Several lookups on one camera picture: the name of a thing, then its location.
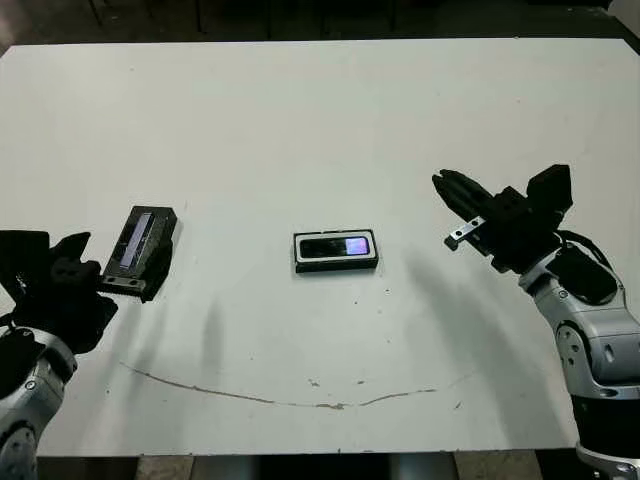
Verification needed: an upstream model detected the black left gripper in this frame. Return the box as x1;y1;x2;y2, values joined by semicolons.
9;232;174;355

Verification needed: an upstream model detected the black glossy box lid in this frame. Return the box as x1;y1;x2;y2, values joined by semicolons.
101;204;180;305

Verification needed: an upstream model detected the black box base white insert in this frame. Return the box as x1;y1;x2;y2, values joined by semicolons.
292;229;379;275

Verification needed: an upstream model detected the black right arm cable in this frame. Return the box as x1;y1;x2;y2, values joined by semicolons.
557;228;626;286

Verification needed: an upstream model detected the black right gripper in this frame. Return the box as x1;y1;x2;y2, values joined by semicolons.
432;170;564;274

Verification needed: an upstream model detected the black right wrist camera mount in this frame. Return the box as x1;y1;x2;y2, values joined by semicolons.
526;163;575;217

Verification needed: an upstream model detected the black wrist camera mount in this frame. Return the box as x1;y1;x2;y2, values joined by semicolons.
526;163;575;217
0;229;51;304

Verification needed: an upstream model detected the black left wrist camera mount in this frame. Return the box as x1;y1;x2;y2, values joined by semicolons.
0;229;51;304

